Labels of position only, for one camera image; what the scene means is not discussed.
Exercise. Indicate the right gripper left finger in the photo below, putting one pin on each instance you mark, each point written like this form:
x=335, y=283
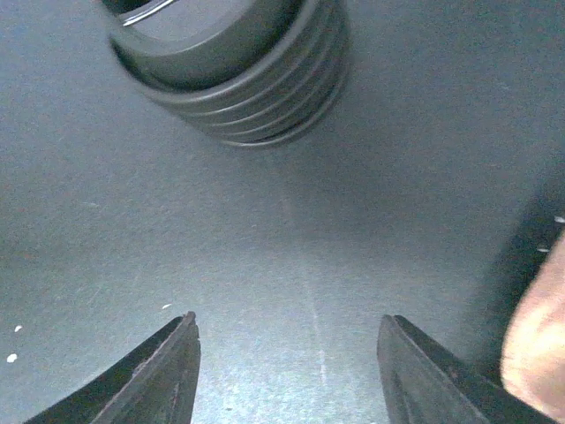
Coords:
x=154, y=383

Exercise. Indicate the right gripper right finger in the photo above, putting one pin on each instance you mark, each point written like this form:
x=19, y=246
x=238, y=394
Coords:
x=423, y=382

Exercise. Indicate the stack of black lids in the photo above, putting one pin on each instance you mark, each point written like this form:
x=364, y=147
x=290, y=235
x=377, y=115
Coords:
x=248, y=73

